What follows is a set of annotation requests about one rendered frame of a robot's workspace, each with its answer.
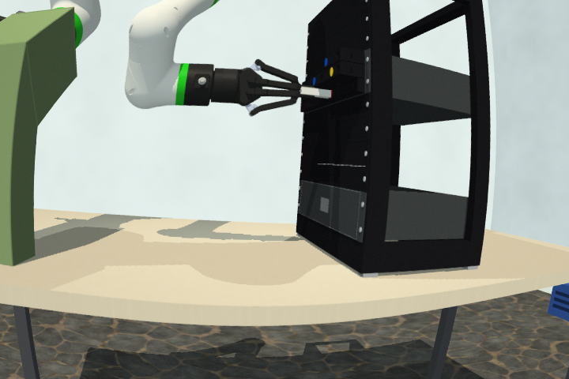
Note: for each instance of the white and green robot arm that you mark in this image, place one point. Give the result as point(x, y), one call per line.
point(153, 79)

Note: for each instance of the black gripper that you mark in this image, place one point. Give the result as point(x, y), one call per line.
point(226, 89)

